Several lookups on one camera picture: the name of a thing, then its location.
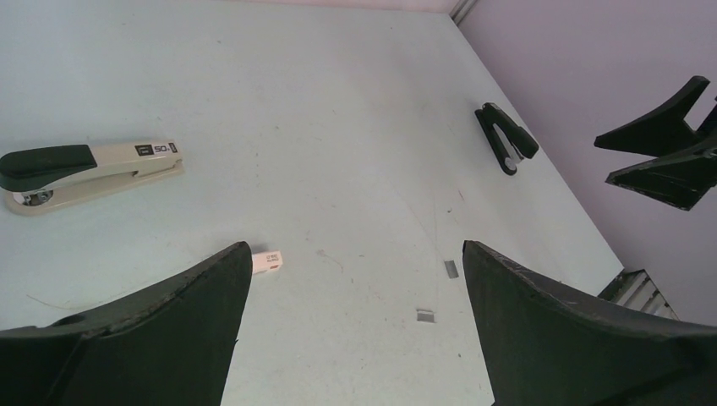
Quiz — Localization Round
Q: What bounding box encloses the white staple box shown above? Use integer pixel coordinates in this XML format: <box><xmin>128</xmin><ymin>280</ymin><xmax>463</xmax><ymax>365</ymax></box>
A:
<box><xmin>252</xmin><ymin>250</ymin><xmax>283</xmax><ymax>275</ymax></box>

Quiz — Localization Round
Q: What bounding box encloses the beige and black large stapler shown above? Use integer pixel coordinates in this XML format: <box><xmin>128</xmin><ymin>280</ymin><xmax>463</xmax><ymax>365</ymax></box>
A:
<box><xmin>1</xmin><ymin>140</ymin><xmax>183</xmax><ymax>216</ymax></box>

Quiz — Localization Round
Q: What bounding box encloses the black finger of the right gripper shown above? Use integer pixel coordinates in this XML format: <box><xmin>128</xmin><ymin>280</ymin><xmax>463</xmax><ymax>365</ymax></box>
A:
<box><xmin>594</xmin><ymin>75</ymin><xmax>716</xmax><ymax>157</ymax></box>
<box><xmin>606</xmin><ymin>140</ymin><xmax>716</xmax><ymax>211</ymax></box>

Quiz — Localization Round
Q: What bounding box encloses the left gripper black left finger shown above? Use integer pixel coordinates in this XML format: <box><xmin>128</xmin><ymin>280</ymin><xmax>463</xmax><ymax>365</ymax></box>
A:
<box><xmin>1</xmin><ymin>242</ymin><xmax>253</xmax><ymax>405</ymax></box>

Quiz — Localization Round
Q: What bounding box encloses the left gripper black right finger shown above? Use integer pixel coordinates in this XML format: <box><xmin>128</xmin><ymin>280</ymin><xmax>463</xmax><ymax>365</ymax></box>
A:
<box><xmin>462</xmin><ymin>241</ymin><xmax>716</xmax><ymax>405</ymax></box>

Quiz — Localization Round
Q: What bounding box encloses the metal staple strip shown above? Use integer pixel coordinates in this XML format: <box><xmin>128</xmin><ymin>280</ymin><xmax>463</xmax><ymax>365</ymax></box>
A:
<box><xmin>444</xmin><ymin>261</ymin><xmax>459</xmax><ymax>279</ymax></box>
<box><xmin>416</xmin><ymin>309</ymin><xmax>435</xmax><ymax>324</ymax></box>

